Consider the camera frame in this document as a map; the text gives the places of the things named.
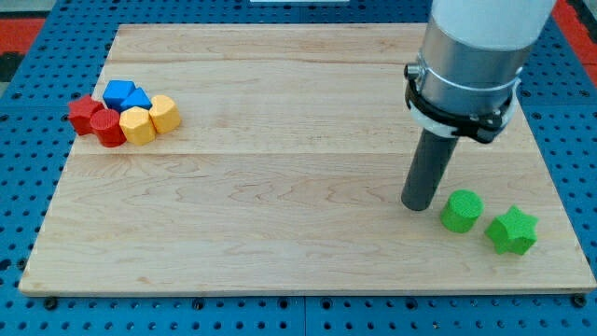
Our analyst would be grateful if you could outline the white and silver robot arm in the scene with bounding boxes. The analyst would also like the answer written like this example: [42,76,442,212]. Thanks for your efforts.
[404,0,555,144]

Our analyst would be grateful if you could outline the wooden board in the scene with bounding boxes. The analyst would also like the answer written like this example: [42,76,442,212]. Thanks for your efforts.
[19,23,596,297]

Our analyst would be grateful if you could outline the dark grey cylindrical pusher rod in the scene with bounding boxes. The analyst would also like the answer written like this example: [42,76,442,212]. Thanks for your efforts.
[401,130,458,211]

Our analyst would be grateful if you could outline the yellow hexagon block rear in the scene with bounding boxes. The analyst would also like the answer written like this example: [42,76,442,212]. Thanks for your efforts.
[149,94,182,133]

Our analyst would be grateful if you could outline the yellow hexagon block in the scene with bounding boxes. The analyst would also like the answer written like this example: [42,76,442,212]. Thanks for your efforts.
[119,106,156,146]
[149,94,182,133]

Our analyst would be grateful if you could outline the green cylinder block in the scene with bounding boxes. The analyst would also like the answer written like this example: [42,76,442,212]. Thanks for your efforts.
[440,189,484,233]

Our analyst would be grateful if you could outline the yellow hexagon block front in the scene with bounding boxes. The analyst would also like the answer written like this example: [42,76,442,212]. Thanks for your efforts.
[119,106,156,146]

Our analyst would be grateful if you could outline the blue triangle block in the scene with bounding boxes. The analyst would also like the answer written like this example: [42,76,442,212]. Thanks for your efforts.
[120,88,152,112]

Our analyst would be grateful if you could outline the blue cube block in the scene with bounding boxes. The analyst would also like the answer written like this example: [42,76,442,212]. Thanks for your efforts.
[102,80,135,111]

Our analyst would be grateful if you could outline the red cylinder block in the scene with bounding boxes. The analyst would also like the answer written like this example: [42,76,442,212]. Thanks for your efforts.
[90,109,127,147]

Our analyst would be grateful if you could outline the red star block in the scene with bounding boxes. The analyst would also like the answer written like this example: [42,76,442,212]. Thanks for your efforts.
[68,94,104,135]

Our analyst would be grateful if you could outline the green star block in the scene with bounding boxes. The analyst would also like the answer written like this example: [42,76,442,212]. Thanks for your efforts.
[484,205,539,256]

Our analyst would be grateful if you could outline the black clamp ring bracket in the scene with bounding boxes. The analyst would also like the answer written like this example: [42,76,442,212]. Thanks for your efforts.
[405,80,518,144]

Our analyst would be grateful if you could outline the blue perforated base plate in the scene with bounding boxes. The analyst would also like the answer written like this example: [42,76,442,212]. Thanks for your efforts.
[1,0,596,335]

